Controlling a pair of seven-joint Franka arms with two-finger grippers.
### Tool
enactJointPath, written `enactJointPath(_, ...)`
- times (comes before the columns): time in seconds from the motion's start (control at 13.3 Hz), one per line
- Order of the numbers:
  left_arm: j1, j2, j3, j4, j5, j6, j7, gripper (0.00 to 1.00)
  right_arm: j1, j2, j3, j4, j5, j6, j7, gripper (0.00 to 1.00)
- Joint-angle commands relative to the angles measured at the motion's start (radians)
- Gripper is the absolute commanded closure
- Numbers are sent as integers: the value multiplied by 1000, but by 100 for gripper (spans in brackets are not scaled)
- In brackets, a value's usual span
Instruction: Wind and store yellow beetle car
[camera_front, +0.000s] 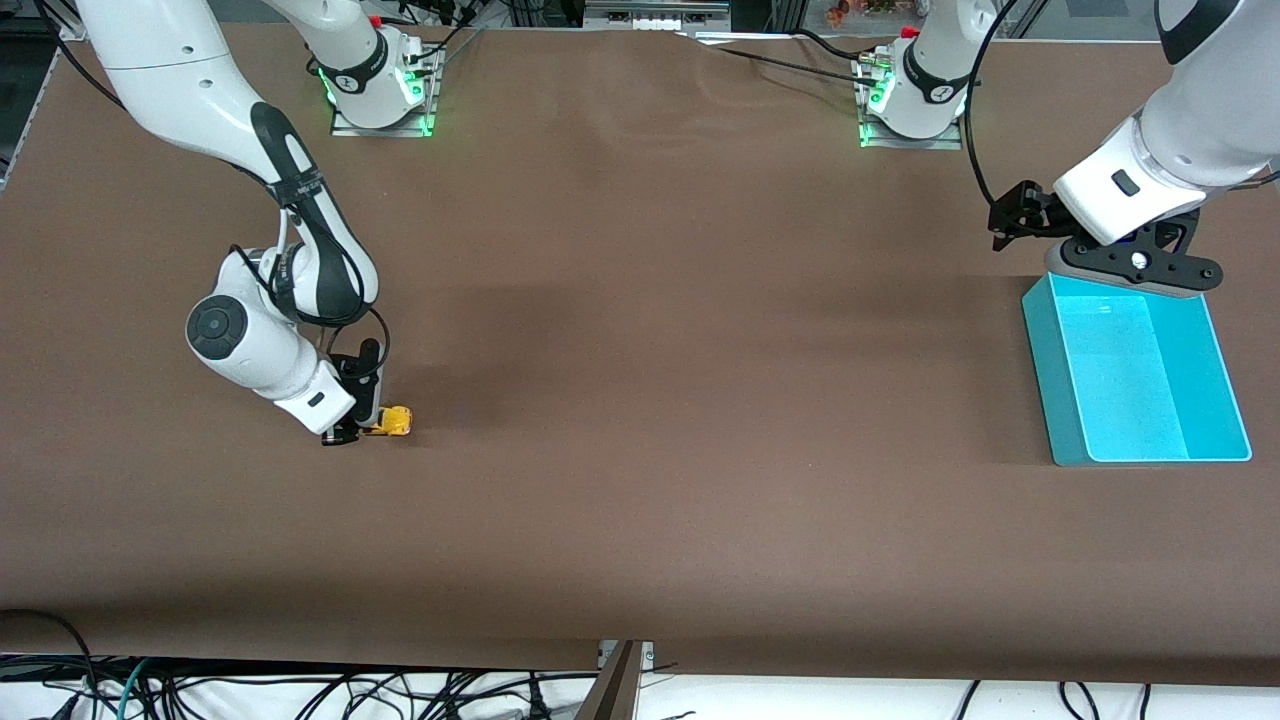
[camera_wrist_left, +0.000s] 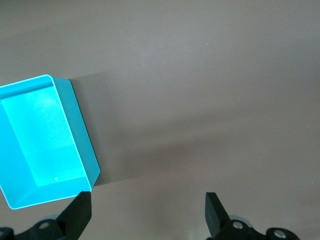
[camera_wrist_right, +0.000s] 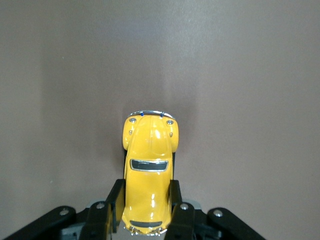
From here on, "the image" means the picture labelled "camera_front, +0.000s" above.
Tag teal plastic bin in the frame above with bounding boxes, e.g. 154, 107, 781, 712
1021, 272, 1254, 468

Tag orange red small objects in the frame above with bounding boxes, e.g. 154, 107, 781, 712
824, 0, 903, 24

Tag brown table cover sheet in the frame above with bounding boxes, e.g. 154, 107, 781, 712
0, 20, 1280, 689

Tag dark grey metal bar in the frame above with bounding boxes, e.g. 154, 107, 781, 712
574, 642, 643, 720

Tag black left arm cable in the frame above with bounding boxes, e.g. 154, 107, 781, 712
961, 0, 1053, 213

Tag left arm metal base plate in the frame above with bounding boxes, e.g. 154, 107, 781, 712
853, 50, 967, 152

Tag black cable across table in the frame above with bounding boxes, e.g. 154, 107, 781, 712
688, 28, 883, 77

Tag tangled black floor cables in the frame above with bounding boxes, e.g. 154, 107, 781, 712
150, 664, 601, 720

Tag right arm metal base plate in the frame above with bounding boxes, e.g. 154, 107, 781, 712
329, 40, 443, 139

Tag teal floor cable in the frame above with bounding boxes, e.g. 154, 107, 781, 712
116, 657, 155, 720

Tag looped black floor cable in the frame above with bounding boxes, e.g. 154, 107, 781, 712
0, 607, 103, 720

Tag silver bracket plate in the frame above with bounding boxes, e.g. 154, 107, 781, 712
597, 640, 657, 671

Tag silver aluminium frame rail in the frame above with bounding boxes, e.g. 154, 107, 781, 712
584, 0, 733, 28

